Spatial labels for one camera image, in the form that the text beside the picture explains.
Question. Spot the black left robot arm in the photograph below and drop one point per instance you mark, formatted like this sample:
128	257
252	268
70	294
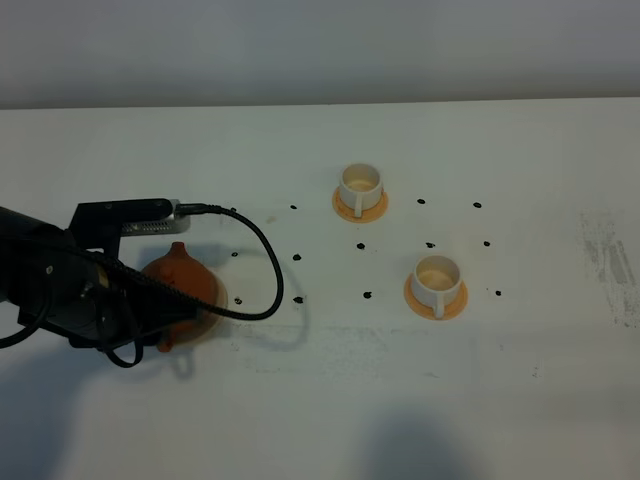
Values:
70	281

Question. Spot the near orange cup coaster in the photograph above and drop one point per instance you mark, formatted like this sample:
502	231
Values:
452	310

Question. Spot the near white teacup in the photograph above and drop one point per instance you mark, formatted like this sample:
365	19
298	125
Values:
436	280

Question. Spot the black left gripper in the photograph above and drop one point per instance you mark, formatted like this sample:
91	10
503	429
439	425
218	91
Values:
93	300

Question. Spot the far white teacup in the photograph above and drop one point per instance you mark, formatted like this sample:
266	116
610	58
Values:
360	188

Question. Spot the white teacup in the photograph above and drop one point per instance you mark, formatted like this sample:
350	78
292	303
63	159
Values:
360	188
436	280

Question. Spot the beige round teapot coaster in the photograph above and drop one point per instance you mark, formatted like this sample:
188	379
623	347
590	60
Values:
211	321

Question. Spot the brown clay teapot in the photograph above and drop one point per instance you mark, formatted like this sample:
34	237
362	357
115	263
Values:
178	269

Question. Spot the orange cup coaster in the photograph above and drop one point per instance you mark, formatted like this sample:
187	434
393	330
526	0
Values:
452	310
368	215

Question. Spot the far orange cup coaster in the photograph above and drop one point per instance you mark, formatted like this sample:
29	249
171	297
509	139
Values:
368	215

